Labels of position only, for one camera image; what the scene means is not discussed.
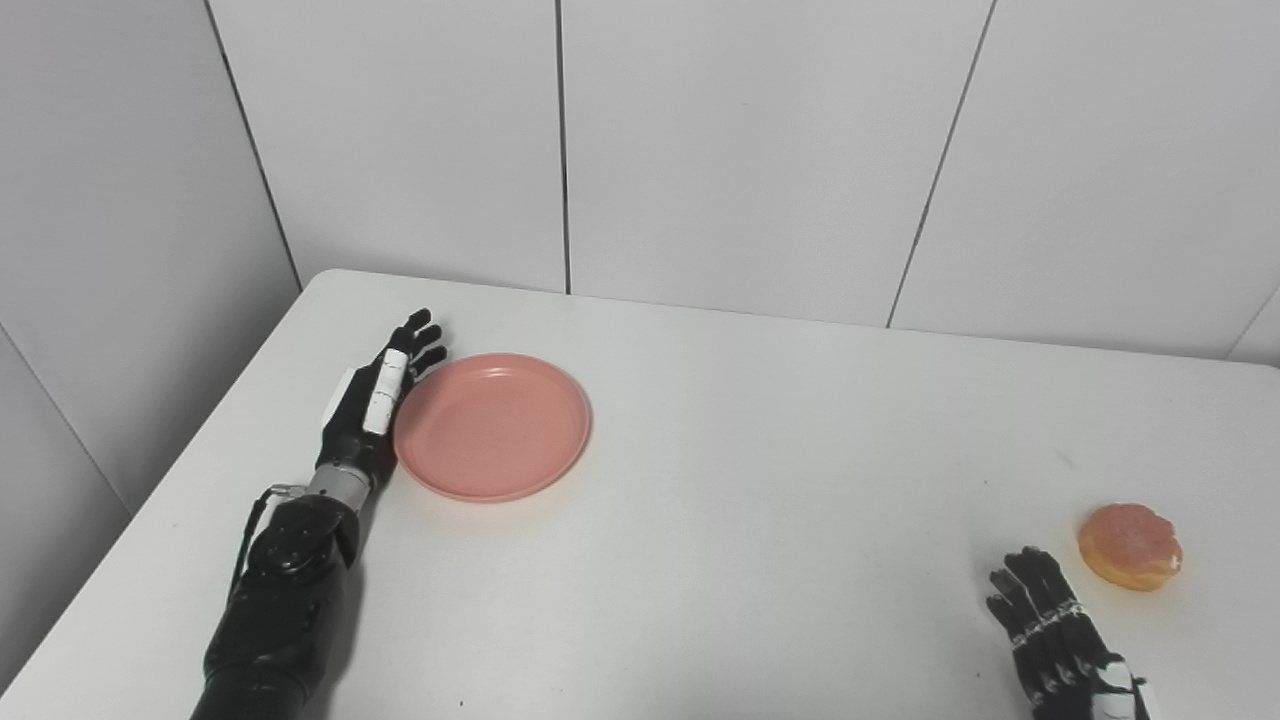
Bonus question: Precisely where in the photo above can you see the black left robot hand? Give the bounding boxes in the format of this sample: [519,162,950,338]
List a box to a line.
[315,308,448,491]

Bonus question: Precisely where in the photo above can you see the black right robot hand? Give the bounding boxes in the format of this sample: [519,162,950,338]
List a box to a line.
[986,546,1151,720]

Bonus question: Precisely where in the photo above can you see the glazed cream puff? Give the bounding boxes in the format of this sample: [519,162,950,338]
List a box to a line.
[1077,503,1184,592]

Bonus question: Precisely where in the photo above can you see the pink round plate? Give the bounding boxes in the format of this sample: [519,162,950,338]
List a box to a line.
[393,352,593,504]

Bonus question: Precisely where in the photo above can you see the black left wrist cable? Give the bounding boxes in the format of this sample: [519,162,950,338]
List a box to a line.
[228,484,306,601]

